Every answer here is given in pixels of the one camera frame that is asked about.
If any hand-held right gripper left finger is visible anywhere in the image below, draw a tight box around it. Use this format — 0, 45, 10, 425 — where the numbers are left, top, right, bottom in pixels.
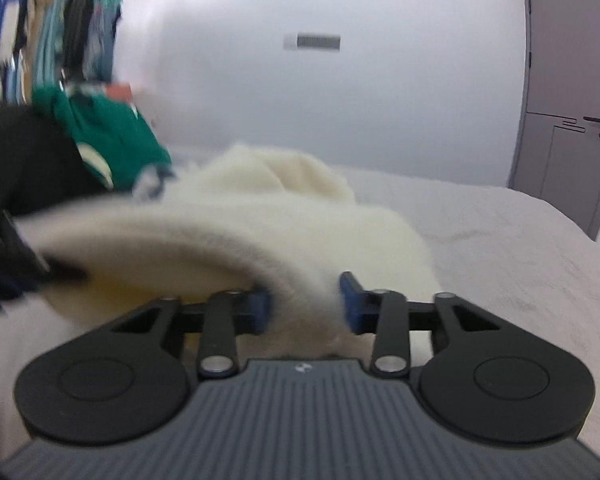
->
109, 287, 272, 380

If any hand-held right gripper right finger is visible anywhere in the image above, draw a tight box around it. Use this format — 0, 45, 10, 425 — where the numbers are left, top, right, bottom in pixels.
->
339, 271, 502, 380

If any rack of hanging clothes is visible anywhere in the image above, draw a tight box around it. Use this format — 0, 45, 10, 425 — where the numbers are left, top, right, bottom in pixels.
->
0, 0, 128, 108

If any grey door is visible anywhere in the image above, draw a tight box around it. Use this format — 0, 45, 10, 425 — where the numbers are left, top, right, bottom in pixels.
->
506, 0, 600, 241

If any green garment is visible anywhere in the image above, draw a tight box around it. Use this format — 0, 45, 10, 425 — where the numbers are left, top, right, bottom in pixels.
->
31, 84, 173, 193

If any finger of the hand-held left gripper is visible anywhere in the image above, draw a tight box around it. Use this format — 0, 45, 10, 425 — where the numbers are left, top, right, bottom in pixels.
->
30, 254, 89, 285

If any cream striped sweater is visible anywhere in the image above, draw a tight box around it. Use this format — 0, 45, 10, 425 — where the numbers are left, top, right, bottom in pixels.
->
17, 142, 438, 368

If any black garment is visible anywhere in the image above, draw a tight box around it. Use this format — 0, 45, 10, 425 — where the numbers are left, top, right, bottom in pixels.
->
0, 106, 113, 218

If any wall socket panel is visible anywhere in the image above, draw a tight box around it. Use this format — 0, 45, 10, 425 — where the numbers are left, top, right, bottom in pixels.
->
283, 33, 342, 52

